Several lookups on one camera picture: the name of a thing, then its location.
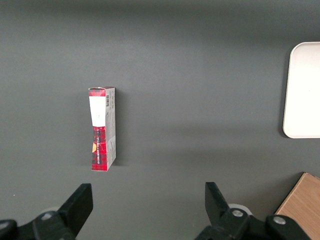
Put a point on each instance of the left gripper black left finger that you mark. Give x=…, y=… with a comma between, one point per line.
x=75, y=210

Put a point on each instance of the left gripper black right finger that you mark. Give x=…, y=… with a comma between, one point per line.
x=217, y=207

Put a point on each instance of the beige rectangular tray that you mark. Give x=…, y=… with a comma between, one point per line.
x=305, y=95

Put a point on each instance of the red and grey carton box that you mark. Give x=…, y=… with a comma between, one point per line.
x=100, y=140

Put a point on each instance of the wooden drawer cabinet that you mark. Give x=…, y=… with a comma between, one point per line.
x=305, y=200

